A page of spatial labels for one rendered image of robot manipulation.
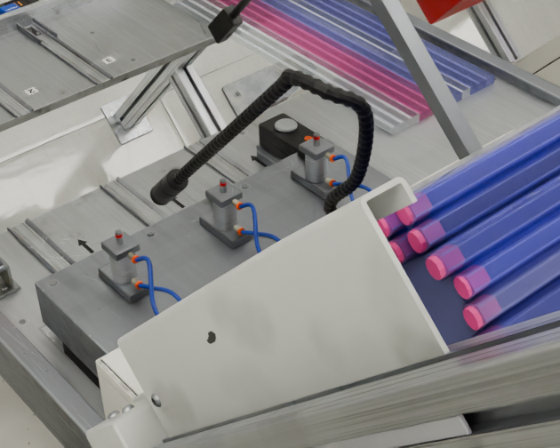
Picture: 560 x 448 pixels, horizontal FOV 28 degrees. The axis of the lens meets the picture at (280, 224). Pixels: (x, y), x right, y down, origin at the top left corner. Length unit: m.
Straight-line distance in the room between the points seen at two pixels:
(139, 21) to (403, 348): 1.10
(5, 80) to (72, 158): 0.86
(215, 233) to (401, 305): 0.59
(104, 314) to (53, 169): 1.31
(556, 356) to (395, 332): 0.12
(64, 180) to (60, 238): 1.11
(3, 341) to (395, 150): 0.48
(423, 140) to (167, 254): 0.37
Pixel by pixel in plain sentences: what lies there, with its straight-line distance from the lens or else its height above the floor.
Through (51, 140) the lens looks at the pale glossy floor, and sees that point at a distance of 2.26.
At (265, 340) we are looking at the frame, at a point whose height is 1.58.
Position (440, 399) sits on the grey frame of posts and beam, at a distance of 0.40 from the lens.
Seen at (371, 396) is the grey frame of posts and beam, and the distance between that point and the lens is 0.44.
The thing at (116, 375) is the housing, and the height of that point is 1.24.
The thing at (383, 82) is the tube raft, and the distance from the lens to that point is 1.33.
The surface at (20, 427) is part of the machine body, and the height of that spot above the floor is 0.62.
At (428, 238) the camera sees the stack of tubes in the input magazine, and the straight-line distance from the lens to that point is 0.52.
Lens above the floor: 2.07
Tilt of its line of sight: 60 degrees down
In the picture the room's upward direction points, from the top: 57 degrees clockwise
